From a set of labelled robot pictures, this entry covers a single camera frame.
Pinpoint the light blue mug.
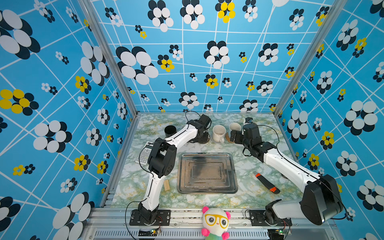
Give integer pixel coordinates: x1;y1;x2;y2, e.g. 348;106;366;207
229;123;242;142

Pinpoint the white mug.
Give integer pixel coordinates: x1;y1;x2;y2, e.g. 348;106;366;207
212;125;227;144

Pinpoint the black mug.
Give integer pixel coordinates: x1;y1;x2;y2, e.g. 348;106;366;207
164;125;177;138

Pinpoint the woven rattan coaster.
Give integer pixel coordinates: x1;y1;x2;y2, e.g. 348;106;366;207
225;133;232;143

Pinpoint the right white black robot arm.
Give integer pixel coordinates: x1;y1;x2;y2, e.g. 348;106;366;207
230;123;347;226

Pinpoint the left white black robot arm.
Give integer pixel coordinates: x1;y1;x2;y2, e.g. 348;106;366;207
138;114;212;224

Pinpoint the metal serving tray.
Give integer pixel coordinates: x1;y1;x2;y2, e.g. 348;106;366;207
178;153;238;194

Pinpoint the small wooden block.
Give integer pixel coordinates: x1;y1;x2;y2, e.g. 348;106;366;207
164;180;171;191

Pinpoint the black orange utility knife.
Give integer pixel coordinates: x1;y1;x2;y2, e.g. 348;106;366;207
255;173;281;195

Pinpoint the panda plush toy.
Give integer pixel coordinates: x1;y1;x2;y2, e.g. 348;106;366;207
202;206;231;240

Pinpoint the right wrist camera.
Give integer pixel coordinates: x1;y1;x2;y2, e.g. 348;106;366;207
244;117;254;125

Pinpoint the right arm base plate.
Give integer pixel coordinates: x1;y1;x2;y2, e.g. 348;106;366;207
245;210;292;228

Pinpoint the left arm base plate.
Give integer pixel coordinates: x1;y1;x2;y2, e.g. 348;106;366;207
129;210;171;226

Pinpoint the aluminium front rail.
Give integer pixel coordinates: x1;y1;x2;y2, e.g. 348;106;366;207
80;207;342;240

